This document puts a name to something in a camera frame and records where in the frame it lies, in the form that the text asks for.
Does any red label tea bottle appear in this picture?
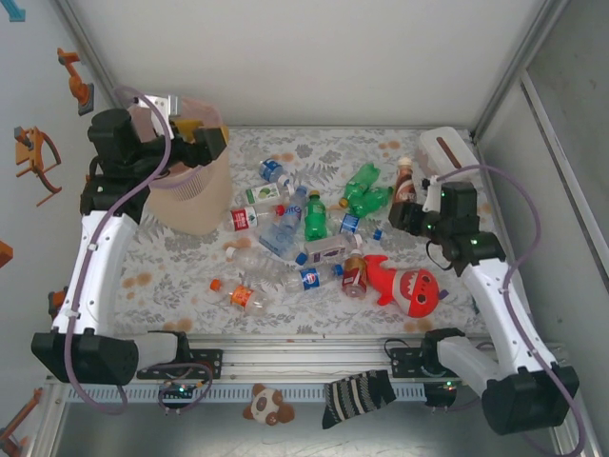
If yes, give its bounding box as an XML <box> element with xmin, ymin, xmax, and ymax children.
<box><xmin>342</xmin><ymin>248</ymin><xmax>369</xmax><ymax>300</ymax></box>

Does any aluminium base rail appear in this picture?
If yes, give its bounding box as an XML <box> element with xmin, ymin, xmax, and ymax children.
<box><xmin>46</xmin><ymin>332</ymin><xmax>570</xmax><ymax>385</ymax></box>

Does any brown white panda plush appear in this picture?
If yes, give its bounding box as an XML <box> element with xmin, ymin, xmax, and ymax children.
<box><xmin>242</xmin><ymin>383</ymin><xmax>296</xmax><ymax>427</ymax></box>

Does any intact green Sprite bottle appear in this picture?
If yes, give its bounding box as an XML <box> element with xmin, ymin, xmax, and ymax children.
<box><xmin>304</xmin><ymin>189</ymin><xmax>333</xmax><ymax>242</ymax></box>

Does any red shark plush toy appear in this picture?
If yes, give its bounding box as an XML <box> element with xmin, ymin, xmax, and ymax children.
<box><xmin>363</xmin><ymin>254</ymin><xmax>451</xmax><ymax>319</ymax></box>

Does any black controller board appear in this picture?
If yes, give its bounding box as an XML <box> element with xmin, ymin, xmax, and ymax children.
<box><xmin>159</xmin><ymin>379</ymin><xmax>199</xmax><ymax>400</ymax></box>
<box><xmin>424</xmin><ymin>379</ymin><xmax>461</xmax><ymax>408</ymax></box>

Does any small blue label water bottle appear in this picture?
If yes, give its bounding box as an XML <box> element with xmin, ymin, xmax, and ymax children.
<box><xmin>258</xmin><ymin>158</ymin><xmax>292</xmax><ymax>189</ymax></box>
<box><xmin>339</xmin><ymin>212</ymin><xmax>384</xmax><ymax>242</ymax></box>

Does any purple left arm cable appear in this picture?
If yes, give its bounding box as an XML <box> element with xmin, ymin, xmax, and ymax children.
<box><xmin>64</xmin><ymin>84</ymin><xmax>173</xmax><ymax>416</ymax></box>

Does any red label clear bottle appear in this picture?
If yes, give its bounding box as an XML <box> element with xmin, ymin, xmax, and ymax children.
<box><xmin>229</xmin><ymin>203</ymin><xmax>287</xmax><ymax>233</ymax></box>

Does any white slotted cable duct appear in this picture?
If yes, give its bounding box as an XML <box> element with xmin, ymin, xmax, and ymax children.
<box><xmin>64</xmin><ymin>383</ymin><xmax>429</xmax><ymax>405</ymax></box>

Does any clear Pepsi bottle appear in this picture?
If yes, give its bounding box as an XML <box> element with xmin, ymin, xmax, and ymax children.
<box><xmin>280</xmin><ymin>263</ymin><xmax>345</xmax><ymax>292</ymax></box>

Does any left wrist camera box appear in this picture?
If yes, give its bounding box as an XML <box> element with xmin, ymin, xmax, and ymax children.
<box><xmin>141</xmin><ymin>92</ymin><xmax>181</xmax><ymax>119</ymax></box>

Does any clear bottle light blue cap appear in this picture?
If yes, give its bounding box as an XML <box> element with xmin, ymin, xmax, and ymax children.
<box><xmin>274</xmin><ymin>185</ymin><xmax>309</xmax><ymax>234</ymax></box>

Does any orange label orange cap bottle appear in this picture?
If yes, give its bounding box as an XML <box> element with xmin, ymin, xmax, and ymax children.
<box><xmin>209</xmin><ymin>279</ymin><xmax>271</xmax><ymax>316</ymax></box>

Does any black white striped sock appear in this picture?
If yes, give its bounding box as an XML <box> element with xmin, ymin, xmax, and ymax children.
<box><xmin>321</xmin><ymin>369</ymin><xmax>398</xmax><ymax>430</ymax></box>

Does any white pink tissue box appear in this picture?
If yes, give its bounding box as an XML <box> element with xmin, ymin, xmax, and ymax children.
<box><xmin>414</xmin><ymin>127</ymin><xmax>481</xmax><ymax>185</ymax></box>

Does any square purple label bottle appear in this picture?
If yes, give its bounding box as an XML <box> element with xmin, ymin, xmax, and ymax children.
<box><xmin>304</xmin><ymin>234</ymin><xmax>365</xmax><ymax>266</ymax></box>

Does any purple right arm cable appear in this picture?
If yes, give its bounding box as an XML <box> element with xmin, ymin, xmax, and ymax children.
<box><xmin>435</xmin><ymin>164</ymin><xmax>587</xmax><ymax>456</ymax></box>

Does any beige ribbed plastic bin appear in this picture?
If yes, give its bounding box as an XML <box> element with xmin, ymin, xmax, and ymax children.
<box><xmin>145</xmin><ymin>97</ymin><xmax>233</xmax><ymax>235</ymax></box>

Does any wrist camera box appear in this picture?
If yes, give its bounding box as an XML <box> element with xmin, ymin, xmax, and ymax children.
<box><xmin>141</xmin><ymin>92</ymin><xmax>181</xmax><ymax>119</ymax></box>
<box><xmin>420</xmin><ymin>174</ymin><xmax>444</xmax><ymax>214</ymax></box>

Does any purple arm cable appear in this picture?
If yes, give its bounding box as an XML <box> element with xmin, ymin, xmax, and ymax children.
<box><xmin>435</xmin><ymin>164</ymin><xmax>587</xmax><ymax>456</ymax></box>
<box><xmin>64</xmin><ymin>84</ymin><xmax>173</xmax><ymax>416</ymax></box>

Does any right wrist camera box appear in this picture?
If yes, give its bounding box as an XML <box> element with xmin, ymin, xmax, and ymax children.
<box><xmin>420</xmin><ymin>174</ymin><xmax>444</xmax><ymax>214</ymax></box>

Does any crushed green plastic bottle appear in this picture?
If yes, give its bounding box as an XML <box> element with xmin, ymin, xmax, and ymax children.
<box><xmin>350</xmin><ymin>186</ymin><xmax>396</xmax><ymax>218</ymax></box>
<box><xmin>339</xmin><ymin>162</ymin><xmax>382</xmax><ymax>210</ymax></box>

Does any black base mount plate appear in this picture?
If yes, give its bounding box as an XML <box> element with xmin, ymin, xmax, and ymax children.
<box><xmin>136</xmin><ymin>348</ymin><xmax>225</xmax><ymax>381</ymax></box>
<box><xmin>388</xmin><ymin>346</ymin><xmax>477</xmax><ymax>381</ymax></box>

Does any aluminium frame post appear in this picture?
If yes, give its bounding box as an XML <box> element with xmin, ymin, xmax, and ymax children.
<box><xmin>470</xmin><ymin>0</ymin><xmax>571</xmax><ymax>142</ymax></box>
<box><xmin>55</xmin><ymin>0</ymin><xmax>125</xmax><ymax>113</ymax></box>

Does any clear bottle white cap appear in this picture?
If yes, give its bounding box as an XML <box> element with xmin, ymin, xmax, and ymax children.
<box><xmin>225</xmin><ymin>245</ymin><xmax>291</xmax><ymax>285</ymax></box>

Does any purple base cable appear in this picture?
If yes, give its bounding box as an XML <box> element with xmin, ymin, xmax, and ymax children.
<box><xmin>158</xmin><ymin>364</ymin><xmax>214</xmax><ymax>416</ymax></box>
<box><xmin>424</xmin><ymin>366</ymin><xmax>489</xmax><ymax>413</ymax></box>

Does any small lime label bottle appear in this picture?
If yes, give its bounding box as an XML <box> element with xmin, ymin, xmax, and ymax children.
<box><xmin>245</xmin><ymin>183</ymin><xmax>292</xmax><ymax>207</ymax></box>

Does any brown coffee drink bottle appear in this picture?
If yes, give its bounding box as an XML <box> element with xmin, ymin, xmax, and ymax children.
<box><xmin>392</xmin><ymin>156</ymin><xmax>422</xmax><ymax>207</ymax></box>

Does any floral grey tablecloth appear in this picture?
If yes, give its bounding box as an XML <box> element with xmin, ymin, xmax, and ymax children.
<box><xmin>107</xmin><ymin>126</ymin><xmax>501</xmax><ymax>337</ymax></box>

